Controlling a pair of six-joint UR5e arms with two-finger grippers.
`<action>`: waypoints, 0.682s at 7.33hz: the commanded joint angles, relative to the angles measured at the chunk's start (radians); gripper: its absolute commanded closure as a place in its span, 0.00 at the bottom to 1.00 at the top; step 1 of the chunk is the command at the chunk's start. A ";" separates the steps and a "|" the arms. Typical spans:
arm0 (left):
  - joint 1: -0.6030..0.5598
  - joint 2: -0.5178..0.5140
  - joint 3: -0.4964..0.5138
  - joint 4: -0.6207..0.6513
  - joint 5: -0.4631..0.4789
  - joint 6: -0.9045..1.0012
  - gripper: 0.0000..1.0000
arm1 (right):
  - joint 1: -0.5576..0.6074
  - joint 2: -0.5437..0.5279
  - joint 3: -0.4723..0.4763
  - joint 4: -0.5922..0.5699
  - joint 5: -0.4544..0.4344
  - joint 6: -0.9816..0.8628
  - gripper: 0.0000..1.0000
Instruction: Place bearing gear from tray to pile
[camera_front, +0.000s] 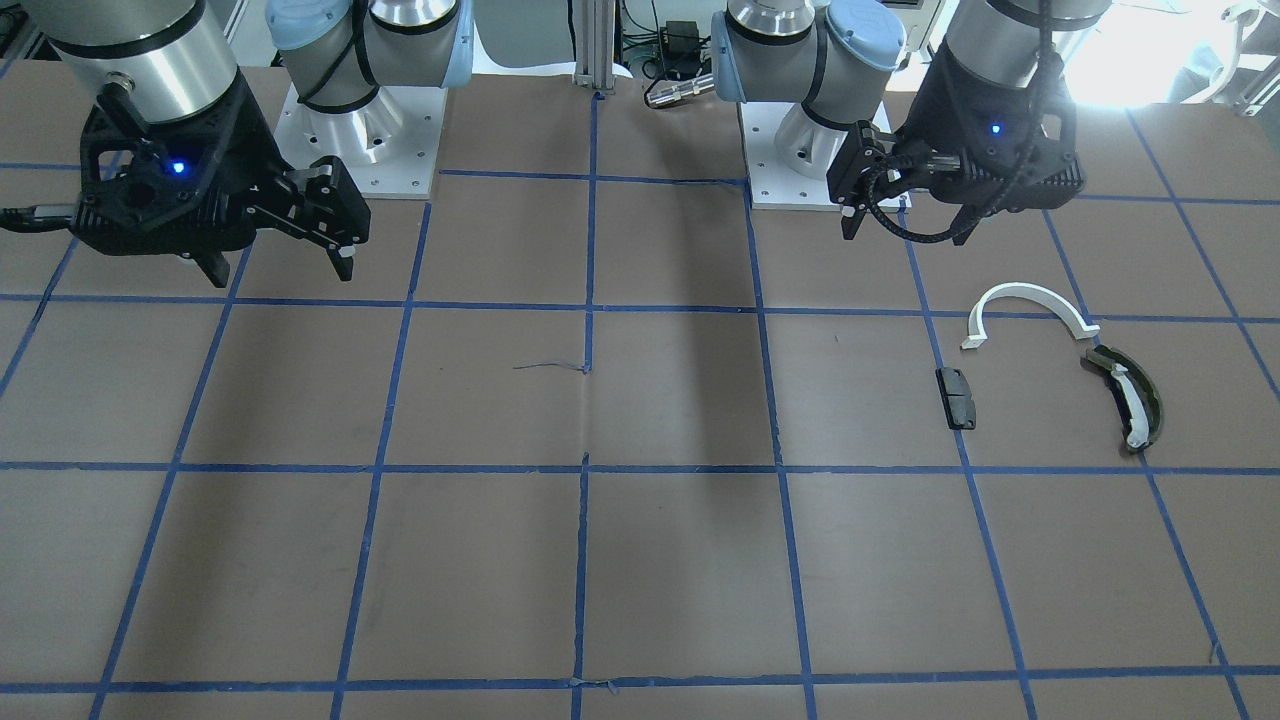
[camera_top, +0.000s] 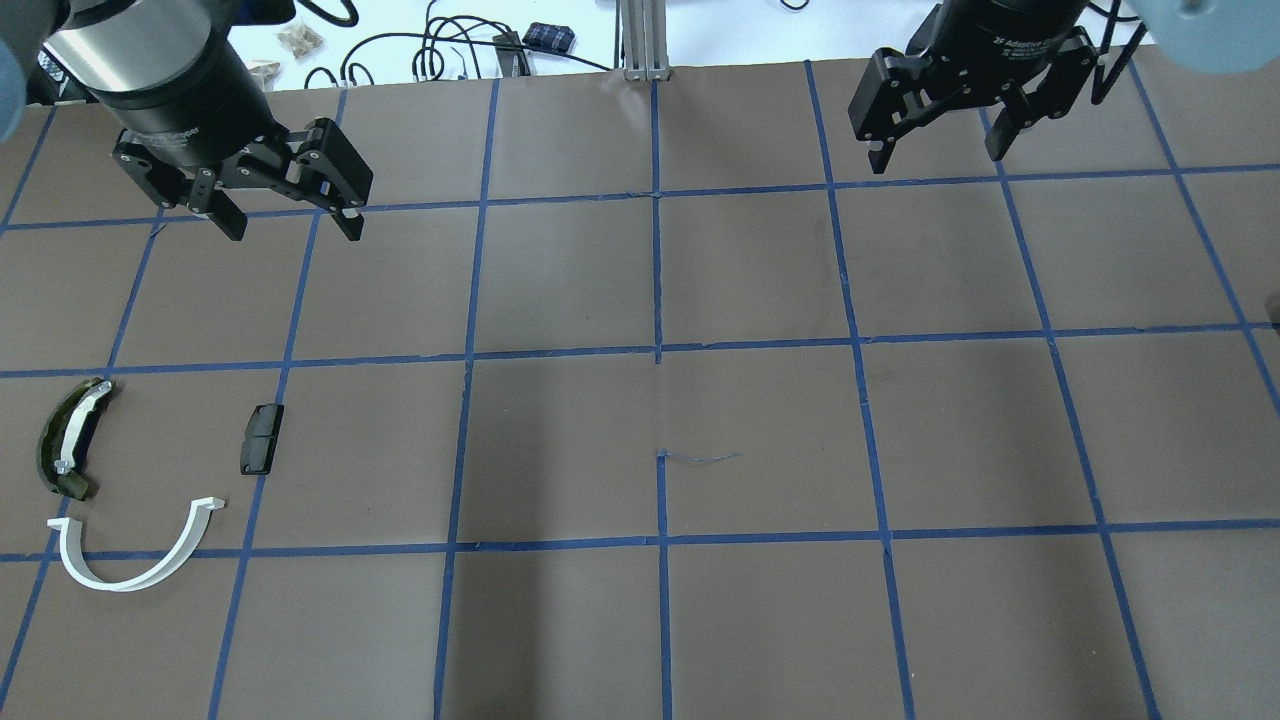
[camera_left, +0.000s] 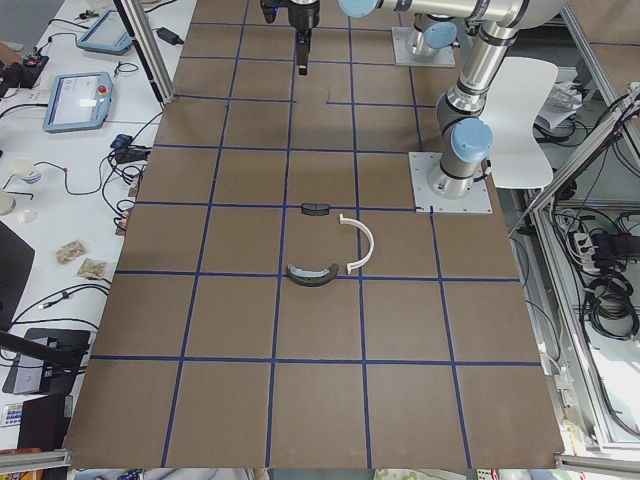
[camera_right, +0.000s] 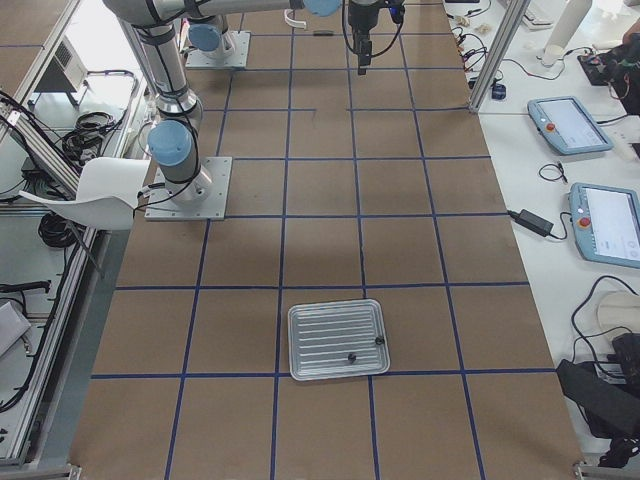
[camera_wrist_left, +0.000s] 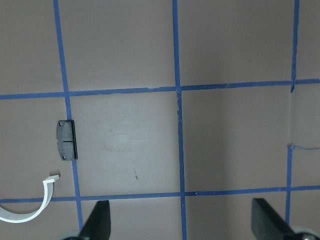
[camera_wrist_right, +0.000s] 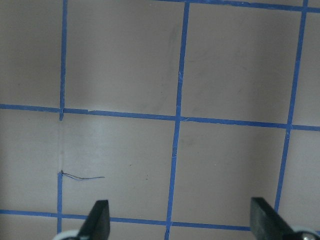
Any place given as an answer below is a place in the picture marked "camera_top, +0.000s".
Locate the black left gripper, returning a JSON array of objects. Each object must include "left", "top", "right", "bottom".
[{"left": 110, "top": 96, "right": 374, "bottom": 242}]

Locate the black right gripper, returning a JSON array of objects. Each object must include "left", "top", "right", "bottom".
[{"left": 847, "top": 1, "right": 1100, "bottom": 176}]

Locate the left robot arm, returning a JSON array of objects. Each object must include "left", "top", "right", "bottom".
[{"left": 3, "top": 1, "right": 374, "bottom": 242}]

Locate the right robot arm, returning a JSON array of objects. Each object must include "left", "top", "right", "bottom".
[{"left": 847, "top": 1, "right": 1279, "bottom": 174}]

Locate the small parts bag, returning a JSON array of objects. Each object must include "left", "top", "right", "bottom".
[
  {"left": 275, "top": 23, "right": 325, "bottom": 60},
  {"left": 244, "top": 60, "right": 282, "bottom": 92}
]

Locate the black brake pad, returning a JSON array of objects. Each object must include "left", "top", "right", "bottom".
[{"left": 239, "top": 404, "right": 285, "bottom": 477}]

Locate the aluminium frame post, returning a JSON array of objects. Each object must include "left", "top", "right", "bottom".
[{"left": 614, "top": 1, "right": 671, "bottom": 82}]

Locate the white curved plastic bracket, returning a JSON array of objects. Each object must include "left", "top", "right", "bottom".
[{"left": 47, "top": 496, "right": 227, "bottom": 593}]

